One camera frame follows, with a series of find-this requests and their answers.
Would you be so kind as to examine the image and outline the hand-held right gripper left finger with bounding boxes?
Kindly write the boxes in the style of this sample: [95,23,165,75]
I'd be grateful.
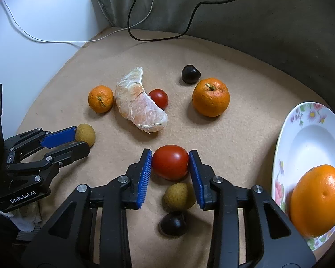
[13,149,153,268]

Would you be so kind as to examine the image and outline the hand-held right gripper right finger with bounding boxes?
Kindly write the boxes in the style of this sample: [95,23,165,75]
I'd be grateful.
[189,150,317,268]

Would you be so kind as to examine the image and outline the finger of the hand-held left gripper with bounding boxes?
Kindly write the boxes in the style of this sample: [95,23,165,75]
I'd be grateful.
[6,141,91,190]
[4,126,78,164]

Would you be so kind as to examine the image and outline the small orange mandarin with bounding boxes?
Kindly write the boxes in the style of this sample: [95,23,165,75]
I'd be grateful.
[88,85,114,114]

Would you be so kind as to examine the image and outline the peeled pomelo segment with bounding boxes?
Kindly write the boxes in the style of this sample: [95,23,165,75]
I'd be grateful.
[115,67,168,134]

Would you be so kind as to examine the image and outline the large orange mandarin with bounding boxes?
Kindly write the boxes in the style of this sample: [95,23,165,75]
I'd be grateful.
[192,78,230,117]

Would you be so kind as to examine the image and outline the small red cherry tomato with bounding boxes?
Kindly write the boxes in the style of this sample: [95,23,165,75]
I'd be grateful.
[149,89,169,110]

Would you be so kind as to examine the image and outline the white floral plate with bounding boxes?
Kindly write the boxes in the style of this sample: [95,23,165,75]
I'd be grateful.
[271,102,335,253]

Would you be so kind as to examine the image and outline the person's left hand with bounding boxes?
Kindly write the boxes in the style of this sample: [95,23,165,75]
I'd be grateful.
[0,200,43,233]

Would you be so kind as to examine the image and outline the dark plum near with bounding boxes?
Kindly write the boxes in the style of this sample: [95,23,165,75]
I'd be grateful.
[159,211,188,237]

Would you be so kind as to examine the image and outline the dark brown chestnut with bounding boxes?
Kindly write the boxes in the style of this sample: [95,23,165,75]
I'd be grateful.
[181,64,201,84]

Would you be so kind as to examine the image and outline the big smooth orange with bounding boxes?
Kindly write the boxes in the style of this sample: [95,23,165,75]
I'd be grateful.
[290,164,335,238]

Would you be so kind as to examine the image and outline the grey cushion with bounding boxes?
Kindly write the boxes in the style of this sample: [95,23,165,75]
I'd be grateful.
[91,0,335,109]

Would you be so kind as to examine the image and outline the white cable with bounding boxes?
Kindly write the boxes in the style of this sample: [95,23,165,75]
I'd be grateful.
[1,0,159,45]

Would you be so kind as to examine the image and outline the black cable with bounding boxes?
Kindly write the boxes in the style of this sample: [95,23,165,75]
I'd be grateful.
[127,0,266,42]

